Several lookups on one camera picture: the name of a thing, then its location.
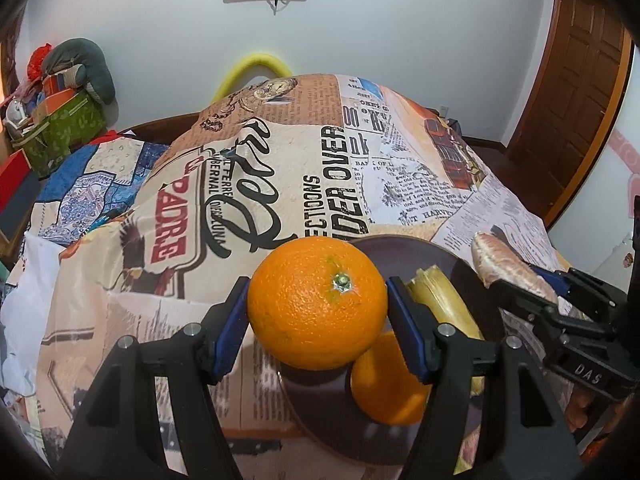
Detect grey plush cushion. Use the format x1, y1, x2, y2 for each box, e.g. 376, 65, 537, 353
41, 37, 117, 106

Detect white plastic sheet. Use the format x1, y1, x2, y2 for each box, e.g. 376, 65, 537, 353
0, 232, 63, 403

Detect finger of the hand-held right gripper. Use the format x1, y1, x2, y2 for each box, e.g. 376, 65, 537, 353
529, 265, 581, 297
491, 279, 568, 343

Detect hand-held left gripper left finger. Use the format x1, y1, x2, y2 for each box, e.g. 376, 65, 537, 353
57, 276, 251, 480

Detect brown wooden door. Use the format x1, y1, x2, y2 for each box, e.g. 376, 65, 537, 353
502, 0, 636, 230

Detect orange box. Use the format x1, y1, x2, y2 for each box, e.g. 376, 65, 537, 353
41, 75, 90, 113

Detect dark brown plate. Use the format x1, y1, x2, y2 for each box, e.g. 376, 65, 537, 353
277, 234, 506, 466

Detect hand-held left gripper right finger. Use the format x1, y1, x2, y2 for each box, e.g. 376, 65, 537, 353
385, 276, 586, 480

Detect dark wooden headboard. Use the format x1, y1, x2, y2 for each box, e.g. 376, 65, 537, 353
117, 112, 202, 145

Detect peeled pomelo segment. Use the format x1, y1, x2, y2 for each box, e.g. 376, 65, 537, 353
471, 231, 560, 307

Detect green patterned box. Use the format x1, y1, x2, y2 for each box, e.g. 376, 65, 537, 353
22, 91, 108, 177

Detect blue patchwork quilt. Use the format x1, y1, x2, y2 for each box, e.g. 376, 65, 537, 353
30, 132, 171, 248

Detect person's right hand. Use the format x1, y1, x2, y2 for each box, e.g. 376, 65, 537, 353
567, 389, 621, 448

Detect newspaper print tablecloth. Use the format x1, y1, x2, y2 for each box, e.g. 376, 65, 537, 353
15, 74, 591, 480

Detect red crumpled bag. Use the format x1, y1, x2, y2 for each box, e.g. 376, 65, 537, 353
27, 42, 54, 81

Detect pink wall sticker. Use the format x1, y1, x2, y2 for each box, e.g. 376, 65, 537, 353
607, 127, 640, 222

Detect red box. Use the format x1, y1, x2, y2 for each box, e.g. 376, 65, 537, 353
0, 149, 42, 227

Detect yellow corn cob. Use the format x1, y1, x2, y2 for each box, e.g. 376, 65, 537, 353
406, 266, 486, 396

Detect small orange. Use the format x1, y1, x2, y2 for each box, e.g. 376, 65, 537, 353
350, 331, 432, 426

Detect large orange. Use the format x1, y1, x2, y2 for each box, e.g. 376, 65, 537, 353
247, 237, 389, 371

